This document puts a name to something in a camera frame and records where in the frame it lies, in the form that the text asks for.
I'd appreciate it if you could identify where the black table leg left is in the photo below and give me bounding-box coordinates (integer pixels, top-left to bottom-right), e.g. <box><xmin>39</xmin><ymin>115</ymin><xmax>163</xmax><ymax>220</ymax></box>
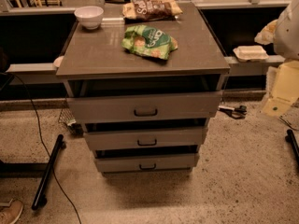
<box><xmin>0</xmin><ymin>134</ymin><xmax>65</xmax><ymax>211</ymax></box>

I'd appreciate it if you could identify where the black table leg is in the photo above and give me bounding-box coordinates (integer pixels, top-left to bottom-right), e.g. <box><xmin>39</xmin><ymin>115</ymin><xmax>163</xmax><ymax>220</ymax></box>
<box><xmin>0</xmin><ymin>134</ymin><xmax>65</xmax><ymax>211</ymax></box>
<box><xmin>285</xmin><ymin>129</ymin><xmax>299</xmax><ymax>165</ymax></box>

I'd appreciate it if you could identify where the white foam takeout box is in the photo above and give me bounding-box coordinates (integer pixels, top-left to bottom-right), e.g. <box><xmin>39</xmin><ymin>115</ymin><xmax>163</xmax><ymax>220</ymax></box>
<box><xmin>233</xmin><ymin>45</ymin><xmax>268</xmax><ymax>62</ymax></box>

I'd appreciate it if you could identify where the wire mesh basket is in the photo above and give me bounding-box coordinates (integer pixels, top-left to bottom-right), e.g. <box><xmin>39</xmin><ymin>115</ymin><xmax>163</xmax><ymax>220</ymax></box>
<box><xmin>58</xmin><ymin>101</ymin><xmax>83</xmax><ymax>136</ymax></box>

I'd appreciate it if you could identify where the brown chip bag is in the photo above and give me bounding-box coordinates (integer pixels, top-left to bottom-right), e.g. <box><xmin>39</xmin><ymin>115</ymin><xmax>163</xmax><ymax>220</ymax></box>
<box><xmin>122</xmin><ymin>0</ymin><xmax>182</xmax><ymax>21</ymax></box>

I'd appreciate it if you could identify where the yellow paper box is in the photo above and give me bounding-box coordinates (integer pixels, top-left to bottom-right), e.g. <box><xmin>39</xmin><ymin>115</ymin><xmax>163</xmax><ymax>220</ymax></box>
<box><xmin>261</xmin><ymin>60</ymin><xmax>299</xmax><ymax>117</ymax></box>

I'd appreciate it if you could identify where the grey middle drawer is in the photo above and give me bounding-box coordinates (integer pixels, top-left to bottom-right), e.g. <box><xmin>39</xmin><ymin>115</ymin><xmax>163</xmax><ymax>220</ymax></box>
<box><xmin>84</xmin><ymin>127</ymin><xmax>207</xmax><ymax>150</ymax></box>

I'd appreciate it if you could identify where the brown shoe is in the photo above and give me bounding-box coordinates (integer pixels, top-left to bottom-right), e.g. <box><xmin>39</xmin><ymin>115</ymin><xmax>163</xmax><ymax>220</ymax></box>
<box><xmin>0</xmin><ymin>200</ymin><xmax>23</xmax><ymax>224</ymax></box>

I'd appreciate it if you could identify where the grey bottom drawer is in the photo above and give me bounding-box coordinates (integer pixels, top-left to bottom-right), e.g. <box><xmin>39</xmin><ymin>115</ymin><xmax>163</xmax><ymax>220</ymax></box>
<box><xmin>94</xmin><ymin>153</ymin><xmax>199</xmax><ymax>173</ymax></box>

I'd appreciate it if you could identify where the grey top drawer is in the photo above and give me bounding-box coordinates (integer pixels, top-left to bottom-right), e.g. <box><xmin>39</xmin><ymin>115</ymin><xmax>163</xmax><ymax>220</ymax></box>
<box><xmin>67</xmin><ymin>91</ymin><xmax>221</xmax><ymax>123</ymax></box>

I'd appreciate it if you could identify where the black table leg right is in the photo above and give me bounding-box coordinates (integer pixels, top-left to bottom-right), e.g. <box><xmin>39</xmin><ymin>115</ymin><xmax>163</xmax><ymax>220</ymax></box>
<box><xmin>285</xmin><ymin>129</ymin><xmax>299</xmax><ymax>165</ymax></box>

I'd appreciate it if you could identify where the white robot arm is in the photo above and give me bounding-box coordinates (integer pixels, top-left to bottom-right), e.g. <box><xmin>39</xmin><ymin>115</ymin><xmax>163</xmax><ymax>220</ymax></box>
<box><xmin>274</xmin><ymin>0</ymin><xmax>299</xmax><ymax>60</ymax></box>

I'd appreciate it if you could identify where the small beige disc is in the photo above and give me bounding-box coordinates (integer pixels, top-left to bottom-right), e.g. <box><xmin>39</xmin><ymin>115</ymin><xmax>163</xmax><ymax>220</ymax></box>
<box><xmin>53</xmin><ymin>56</ymin><xmax>64</xmax><ymax>68</ymax></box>

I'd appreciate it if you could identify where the grey drawer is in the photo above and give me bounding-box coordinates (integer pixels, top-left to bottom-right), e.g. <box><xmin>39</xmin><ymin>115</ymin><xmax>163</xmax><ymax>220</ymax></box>
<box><xmin>94</xmin><ymin>153</ymin><xmax>199</xmax><ymax>173</ymax></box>
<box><xmin>67</xmin><ymin>91</ymin><xmax>221</xmax><ymax>123</ymax></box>
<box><xmin>84</xmin><ymin>127</ymin><xmax>207</xmax><ymax>150</ymax></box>

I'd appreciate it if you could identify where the black floor cable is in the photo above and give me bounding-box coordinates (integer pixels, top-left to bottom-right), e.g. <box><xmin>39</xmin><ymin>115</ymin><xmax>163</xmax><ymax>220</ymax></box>
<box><xmin>0</xmin><ymin>72</ymin><xmax>83</xmax><ymax>224</ymax></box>

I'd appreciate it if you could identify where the green snack bag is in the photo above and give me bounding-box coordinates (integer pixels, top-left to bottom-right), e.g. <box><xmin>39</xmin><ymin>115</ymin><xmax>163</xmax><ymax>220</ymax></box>
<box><xmin>121</xmin><ymin>25</ymin><xmax>178</xmax><ymax>60</ymax></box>

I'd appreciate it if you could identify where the white ceramic bowl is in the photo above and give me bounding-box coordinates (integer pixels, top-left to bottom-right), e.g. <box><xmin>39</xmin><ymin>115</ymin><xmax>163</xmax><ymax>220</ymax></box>
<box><xmin>74</xmin><ymin>6</ymin><xmax>104</xmax><ymax>30</ymax></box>

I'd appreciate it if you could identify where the grey drawer cabinet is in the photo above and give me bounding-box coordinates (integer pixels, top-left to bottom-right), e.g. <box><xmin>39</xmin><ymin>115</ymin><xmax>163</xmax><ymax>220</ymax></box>
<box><xmin>56</xmin><ymin>3</ymin><xmax>230</xmax><ymax>160</ymax></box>

